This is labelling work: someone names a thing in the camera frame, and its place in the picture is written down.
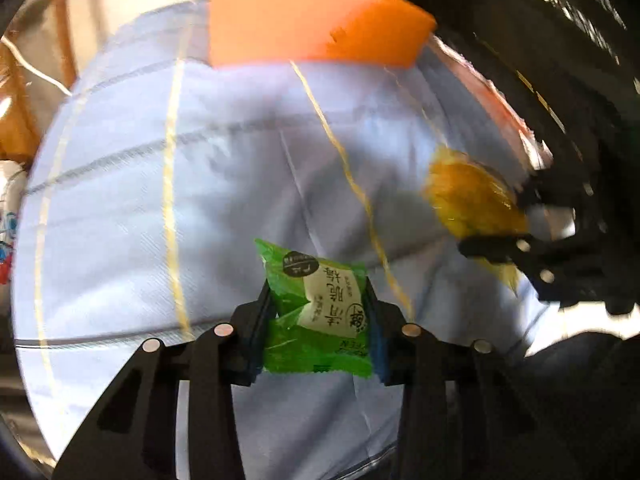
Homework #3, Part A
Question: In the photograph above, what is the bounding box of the orange cardboard box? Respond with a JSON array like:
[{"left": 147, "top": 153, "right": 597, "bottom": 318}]
[{"left": 207, "top": 0, "right": 437, "bottom": 68}]

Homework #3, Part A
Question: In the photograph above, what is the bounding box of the green snack packet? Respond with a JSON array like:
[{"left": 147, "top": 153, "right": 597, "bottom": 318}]
[{"left": 254, "top": 238, "right": 375, "bottom": 377}]

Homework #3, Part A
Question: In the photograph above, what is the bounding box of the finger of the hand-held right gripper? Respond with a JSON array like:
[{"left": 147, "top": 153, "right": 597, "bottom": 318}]
[
  {"left": 457, "top": 235, "right": 561, "bottom": 293},
  {"left": 517, "top": 170, "right": 593, "bottom": 211}
]

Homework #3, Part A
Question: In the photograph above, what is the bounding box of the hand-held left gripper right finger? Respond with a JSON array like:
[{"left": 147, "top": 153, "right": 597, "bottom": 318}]
[{"left": 364, "top": 280, "right": 568, "bottom": 480}]

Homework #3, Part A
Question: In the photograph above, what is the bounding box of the orange red flat packet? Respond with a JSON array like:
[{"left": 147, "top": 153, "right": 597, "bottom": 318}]
[{"left": 430, "top": 35, "right": 553, "bottom": 168}]

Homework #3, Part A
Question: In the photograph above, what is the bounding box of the white plastic bag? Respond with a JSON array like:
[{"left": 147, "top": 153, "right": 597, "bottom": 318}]
[{"left": 0, "top": 162, "right": 31, "bottom": 286}]

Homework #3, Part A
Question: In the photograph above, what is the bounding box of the yellow pastry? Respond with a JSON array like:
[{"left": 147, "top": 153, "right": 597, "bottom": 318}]
[{"left": 422, "top": 145, "right": 531, "bottom": 295}]

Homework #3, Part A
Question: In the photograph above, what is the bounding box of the blue striped tablecloth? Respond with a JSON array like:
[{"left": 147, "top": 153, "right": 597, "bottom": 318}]
[{"left": 12, "top": 0, "right": 566, "bottom": 480}]

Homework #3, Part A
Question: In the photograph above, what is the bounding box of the carved wooden chair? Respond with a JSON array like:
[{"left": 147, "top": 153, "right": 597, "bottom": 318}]
[{"left": 0, "top": 0, "right": 76, "bottom": 161}]

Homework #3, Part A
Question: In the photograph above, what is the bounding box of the white power cable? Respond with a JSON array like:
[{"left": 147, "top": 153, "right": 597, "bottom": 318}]
[{"left": 10, "top": 45, "right": 73, "bottom": 97}]

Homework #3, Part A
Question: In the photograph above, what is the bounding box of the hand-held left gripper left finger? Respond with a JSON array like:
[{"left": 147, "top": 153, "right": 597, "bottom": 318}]
[{"left": 52, "top": 280, "right": 277, "bottom": 480}]

